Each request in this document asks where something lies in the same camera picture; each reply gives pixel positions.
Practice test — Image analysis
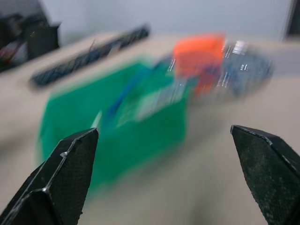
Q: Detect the orange object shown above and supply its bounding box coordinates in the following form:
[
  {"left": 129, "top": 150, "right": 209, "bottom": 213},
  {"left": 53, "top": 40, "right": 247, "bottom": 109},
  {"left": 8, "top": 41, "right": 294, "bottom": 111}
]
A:
[{"left": 172, "top": 32, "right": 227, "bottom": 97}]

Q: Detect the blue cable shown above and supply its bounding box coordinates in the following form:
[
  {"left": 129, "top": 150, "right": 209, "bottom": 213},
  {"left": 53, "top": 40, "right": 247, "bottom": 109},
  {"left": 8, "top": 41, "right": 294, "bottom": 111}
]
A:
[{"left": 103, "top": 58, "right": 174, "bottom": 129}]

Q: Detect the dark monitor edge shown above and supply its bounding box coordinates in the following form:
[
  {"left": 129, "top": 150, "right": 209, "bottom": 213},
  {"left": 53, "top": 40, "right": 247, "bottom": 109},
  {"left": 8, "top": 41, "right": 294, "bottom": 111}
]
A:
[{"left": 285, "top": 0, "right": 300, "bottom": 39}]

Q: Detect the black box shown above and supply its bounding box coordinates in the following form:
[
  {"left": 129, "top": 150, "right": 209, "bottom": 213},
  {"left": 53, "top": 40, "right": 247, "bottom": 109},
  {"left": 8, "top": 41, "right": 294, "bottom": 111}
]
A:
[{"left": 23, "top": 22, "right": 62, "bottom": 60}]

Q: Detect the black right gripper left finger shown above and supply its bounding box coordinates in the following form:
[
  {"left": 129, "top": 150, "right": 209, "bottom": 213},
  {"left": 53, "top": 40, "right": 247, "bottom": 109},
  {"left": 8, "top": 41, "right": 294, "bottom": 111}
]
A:
[{"left": 0, "top": 127, "right": 99, "bottom": 225}]

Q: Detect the black power strip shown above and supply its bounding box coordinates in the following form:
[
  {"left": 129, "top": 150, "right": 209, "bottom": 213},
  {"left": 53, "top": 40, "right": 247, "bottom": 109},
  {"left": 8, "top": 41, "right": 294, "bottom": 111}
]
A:
[{"left": 29, "top": 23, "right": 151, "bottom": 89}]

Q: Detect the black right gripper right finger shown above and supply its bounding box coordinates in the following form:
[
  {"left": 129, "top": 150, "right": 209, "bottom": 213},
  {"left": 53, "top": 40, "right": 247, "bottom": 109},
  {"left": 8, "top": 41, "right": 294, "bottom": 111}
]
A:
[{"left": 230, "top": 125, "right": 300, "bottom": 225}]

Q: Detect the white coupler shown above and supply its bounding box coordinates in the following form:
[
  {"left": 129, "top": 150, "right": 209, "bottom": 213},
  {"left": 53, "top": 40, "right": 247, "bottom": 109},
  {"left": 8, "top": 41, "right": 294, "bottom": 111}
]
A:
[{"left": 135, "top": 86, "right": 183, "bottom": 122}]

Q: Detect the green plastic bag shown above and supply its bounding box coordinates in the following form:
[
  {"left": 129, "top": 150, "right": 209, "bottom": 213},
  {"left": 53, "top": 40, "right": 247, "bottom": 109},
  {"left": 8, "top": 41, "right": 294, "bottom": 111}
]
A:
[{"left": 36, "top": 56, "right": 188, "bottom": 188}]

